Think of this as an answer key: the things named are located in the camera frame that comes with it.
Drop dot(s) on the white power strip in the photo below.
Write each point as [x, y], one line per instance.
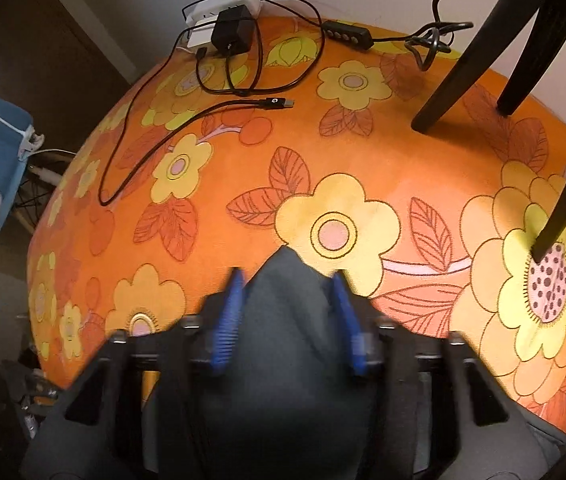
[223, 0]

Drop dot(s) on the small black tripod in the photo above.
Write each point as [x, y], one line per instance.
[468, 75]

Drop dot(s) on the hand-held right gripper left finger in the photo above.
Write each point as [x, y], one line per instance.
[227, 322]

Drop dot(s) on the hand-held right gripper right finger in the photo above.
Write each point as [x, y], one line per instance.
[347, 320]

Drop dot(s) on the black pants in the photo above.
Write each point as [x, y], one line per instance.
[288, 395]

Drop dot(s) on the black charger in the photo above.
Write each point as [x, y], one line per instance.
[233, 30]

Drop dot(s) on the orange floral blanket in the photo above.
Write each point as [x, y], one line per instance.
[243, 160]

